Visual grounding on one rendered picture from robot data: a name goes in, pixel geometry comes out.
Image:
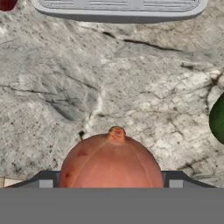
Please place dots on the brown onion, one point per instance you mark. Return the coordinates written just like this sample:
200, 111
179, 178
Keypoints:
110, 163

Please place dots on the red tomato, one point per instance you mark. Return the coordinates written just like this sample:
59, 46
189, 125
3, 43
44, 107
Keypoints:
7, 4

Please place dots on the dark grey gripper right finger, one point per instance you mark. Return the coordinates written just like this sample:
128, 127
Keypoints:
176, 178

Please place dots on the grey cutting board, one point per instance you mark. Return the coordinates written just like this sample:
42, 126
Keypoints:
121, 10

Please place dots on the green avocado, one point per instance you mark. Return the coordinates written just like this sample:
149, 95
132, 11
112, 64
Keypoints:
218, 119

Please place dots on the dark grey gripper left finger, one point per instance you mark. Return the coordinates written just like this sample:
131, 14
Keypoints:
46, 178

